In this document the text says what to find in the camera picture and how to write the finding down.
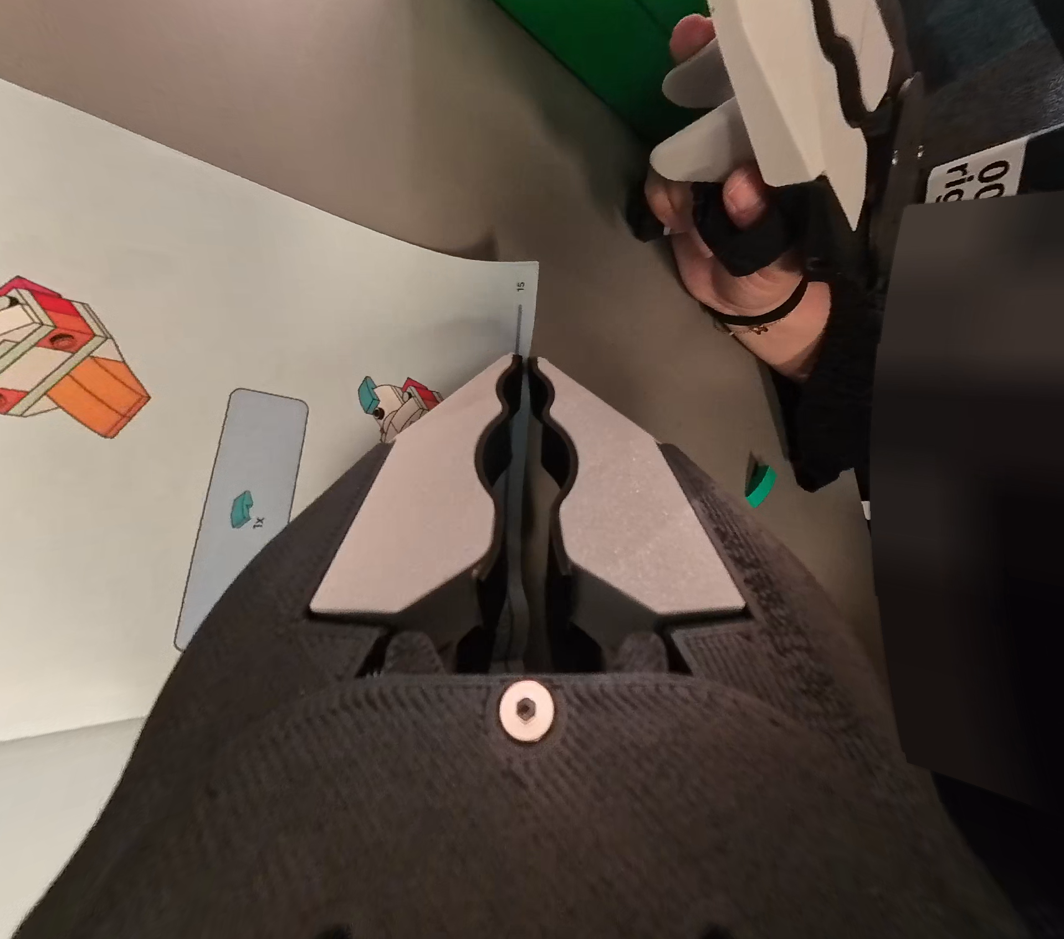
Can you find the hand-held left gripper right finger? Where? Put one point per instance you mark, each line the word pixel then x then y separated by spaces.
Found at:
pixel 640 531

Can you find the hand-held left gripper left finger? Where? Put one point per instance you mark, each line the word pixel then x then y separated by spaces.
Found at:
pixel 416 531

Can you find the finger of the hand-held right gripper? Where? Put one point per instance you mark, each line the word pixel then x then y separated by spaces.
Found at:
pixel 848 16
pixel 773 91

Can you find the instruction booklet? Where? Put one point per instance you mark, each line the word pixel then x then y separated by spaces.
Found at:
pixel 166 290

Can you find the person's right forearm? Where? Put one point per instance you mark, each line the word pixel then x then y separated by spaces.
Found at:
pixel 831 432

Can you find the teal curved lego piece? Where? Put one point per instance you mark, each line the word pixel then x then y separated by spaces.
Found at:
pixel 761 486

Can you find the person's right hand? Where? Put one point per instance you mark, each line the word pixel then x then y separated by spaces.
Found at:
pixel 748 307

